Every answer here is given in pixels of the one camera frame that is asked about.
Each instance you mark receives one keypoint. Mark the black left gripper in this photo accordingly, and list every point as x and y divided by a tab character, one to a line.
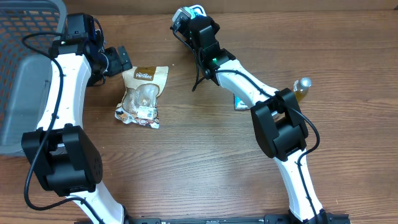
118	66

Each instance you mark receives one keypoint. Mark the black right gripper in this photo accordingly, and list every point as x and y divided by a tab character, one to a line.
216	27

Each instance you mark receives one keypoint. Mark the brown white snack packet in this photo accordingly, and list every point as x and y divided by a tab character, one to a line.
143	86

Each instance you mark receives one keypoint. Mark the teal snack packet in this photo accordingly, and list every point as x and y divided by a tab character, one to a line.
239	104

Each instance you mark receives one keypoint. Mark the yellow dish soap bottle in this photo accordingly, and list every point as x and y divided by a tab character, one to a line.
301	88

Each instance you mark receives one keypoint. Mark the teal white wet wipes pack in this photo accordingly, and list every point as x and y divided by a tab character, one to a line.
193	13

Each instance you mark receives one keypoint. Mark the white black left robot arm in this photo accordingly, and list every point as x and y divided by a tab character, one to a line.
61	155

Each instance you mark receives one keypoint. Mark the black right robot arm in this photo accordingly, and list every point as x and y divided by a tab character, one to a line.
279	126

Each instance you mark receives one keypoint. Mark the white black barcode scanner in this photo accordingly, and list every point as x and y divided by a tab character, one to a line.
199	9

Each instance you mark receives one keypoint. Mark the grey plastic mesh basket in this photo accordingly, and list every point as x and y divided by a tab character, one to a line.
26	27

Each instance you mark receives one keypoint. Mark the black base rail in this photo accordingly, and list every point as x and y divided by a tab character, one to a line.
327	218

